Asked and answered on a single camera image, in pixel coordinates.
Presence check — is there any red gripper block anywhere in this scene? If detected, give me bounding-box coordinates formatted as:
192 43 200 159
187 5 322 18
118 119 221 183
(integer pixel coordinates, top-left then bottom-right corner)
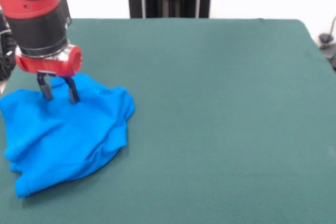
15 46 83 104

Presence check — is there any blue printed shirt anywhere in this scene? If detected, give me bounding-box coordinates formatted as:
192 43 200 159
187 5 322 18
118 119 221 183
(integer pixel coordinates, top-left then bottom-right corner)
0 73 137 199

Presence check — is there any dark green table cloth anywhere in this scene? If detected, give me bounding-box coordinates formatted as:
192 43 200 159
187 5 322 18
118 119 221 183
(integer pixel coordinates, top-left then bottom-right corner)
0 18 336 224

